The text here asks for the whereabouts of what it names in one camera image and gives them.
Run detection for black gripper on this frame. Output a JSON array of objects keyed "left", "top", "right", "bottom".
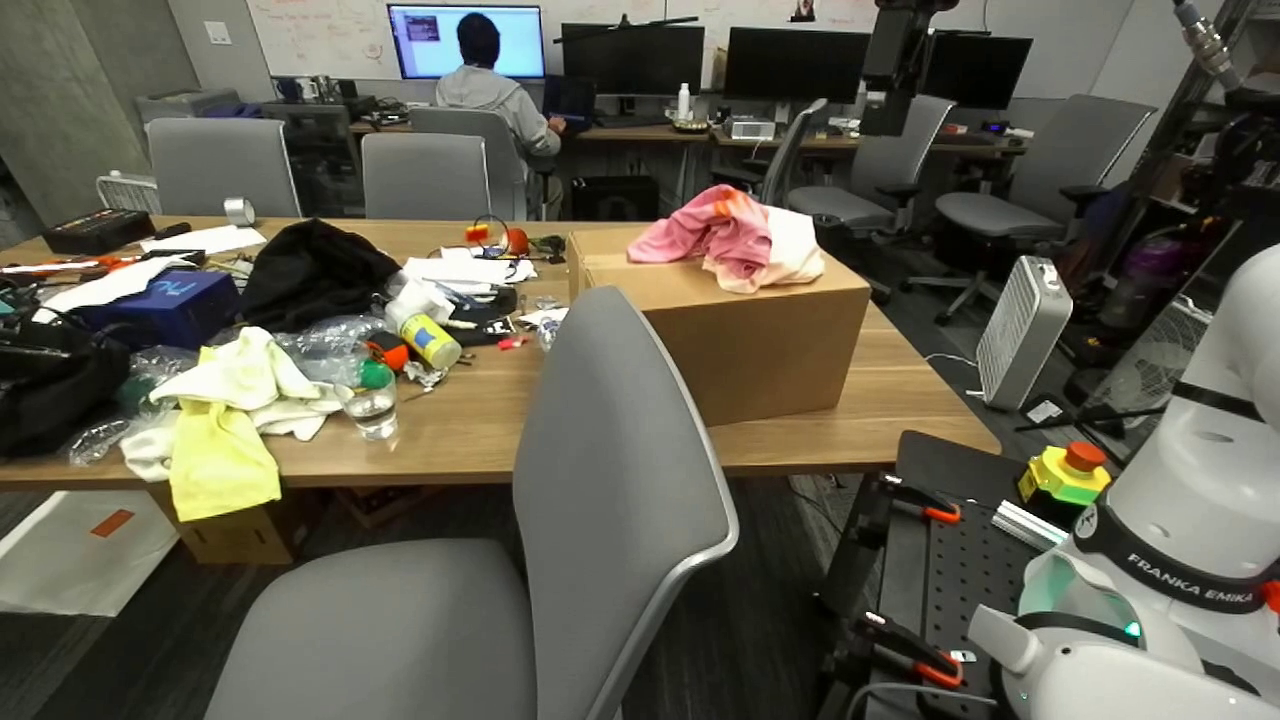
[{"left": 869, "top": 0, "right": 963, "bottom": 141}]

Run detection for peach cloth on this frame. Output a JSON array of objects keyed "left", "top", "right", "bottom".
[{"left": 759, "top": 201, "right": 833, "bottom": 297}]

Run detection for pink cloth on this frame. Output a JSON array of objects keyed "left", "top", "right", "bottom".
[{"left": 623, "top": 181, "right": 779, "bottom": 297}]

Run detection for grey office chair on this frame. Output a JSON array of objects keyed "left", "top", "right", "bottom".
[
  {"left": 928, "top": 91, "right": 1163, "bottom": 327},
  {"left": 205, "top": 285, "right": 745, "bottom": 720},
  {"left": 358, "top": 126, "right": 502, "bottom": 224},
  {"left": 779, "top": 88, "right": 959, "bottom": 248},
  {"left": 142, "top": 113, "right": 305, "bottom": 220},
  {"left": 395, "top": 104, "right": 531, "bottom": 224}
]

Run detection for brown cardboard box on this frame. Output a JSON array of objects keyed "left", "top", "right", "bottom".
[{"left": 572, "top": 245, "right": 876, "bottom": 426}]

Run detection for black clothes pile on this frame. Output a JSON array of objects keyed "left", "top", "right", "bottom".
[{"left": 239, "top": 216, "right": 406, "bottom": 335}]

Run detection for blue box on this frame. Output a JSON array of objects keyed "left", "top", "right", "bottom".
[{"left": 67, "top": 263, "right": 250, "bottom": 350}]

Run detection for small cardboard box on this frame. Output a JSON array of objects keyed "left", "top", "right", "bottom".
[{"left": 169, "top": 501, "right": 301, "bottom": 571}]

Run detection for dark computer monitor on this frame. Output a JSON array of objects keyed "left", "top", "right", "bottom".
[
  {"left": 720, "top": 24, "right": 876, "bottom": 107},
  {"left": 918, "top": 24, "right": 1040, "bottom": 117},
  {"left": 557, "top": 18, "right": 709, "bottom": 98}
]

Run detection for white space heater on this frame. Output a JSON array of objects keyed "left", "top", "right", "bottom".
[{"left": 973, "top": 251, "right": 1080, "bottom": 416}]

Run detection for wooden office desk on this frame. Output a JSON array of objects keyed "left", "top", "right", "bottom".
[{"left": 568, "top": 117, "right": 1048, "bottom": 224}]

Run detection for purple bottle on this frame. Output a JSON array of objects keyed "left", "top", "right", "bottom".
[{"left": 1117, "top": 234, "right": 1194, "bottom": 332}]

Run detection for orange black bar clamp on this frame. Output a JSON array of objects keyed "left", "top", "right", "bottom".
[
  {"left": 857, "top": 609, "right": 973, "bottom": 697},
  {"left": 876, "top": 475, "right": 968, "bottom": 532}
]

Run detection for yellow red emergency stop button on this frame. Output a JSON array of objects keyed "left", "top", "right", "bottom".
[{"left": 1015, "top": 436, "right": 1119, "bottom": 521}]

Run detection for orange toy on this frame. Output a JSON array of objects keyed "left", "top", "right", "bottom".
[{"left": 459, "top": 220, "right": 536, "bottom": 260}]

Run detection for seated person grey hoodie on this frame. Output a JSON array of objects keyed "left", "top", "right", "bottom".
[{"left": 430, "top": 6, "right": 568, "bottom": 164}]

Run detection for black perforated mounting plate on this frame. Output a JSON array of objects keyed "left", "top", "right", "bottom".
[{"left": 818, "top": 426, "right": 1071, "bottom": 720}]

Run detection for white crumpled bag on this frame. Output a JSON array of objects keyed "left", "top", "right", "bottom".
[{"left": 381, "top": 245, "right": 544, "bottom": 332}]

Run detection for lit computer monitor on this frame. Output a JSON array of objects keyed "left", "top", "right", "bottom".
[{"left": 385, "top": 0, "right": 551, "bottom": 84}]

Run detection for yellow green canister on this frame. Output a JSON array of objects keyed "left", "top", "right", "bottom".
[{"left": 395, "top": 307, "right": 467, "bottom": 379}]

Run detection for clear bottle green cap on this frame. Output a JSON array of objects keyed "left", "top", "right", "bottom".
[{"left": 345, "top": 356, "right": 406, "bottom": 450}]

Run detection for white cloth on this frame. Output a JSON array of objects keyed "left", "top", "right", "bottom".
[{"left": 118, "top": 323, "right": 352, "bottom": 485}]

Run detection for yellow cloth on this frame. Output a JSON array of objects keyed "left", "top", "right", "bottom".
[{"left": 169, "top": 397, "right": 287, "bottom": 528}]

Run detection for white paper sheets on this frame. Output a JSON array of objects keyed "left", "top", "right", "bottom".
[{"left": 29, "top": 220, "right": 273, "bottom": 327}]

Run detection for black flat case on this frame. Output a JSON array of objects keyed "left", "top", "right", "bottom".
[{"left": 39, "top": 205, "right": 162, "bottom": 260}]

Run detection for black bag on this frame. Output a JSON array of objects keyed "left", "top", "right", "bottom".
[{"left": 0, "top": 307, "right": 142, "bottom": 459}]

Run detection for white bag orange label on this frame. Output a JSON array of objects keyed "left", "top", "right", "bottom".
[{"left": 0, "top": 485, "right": 184, "bottom": 625}]

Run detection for wall whiteboard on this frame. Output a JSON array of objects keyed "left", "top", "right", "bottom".
[{"left": 245, "top": 0, "right": 406, "bottom": 84}]

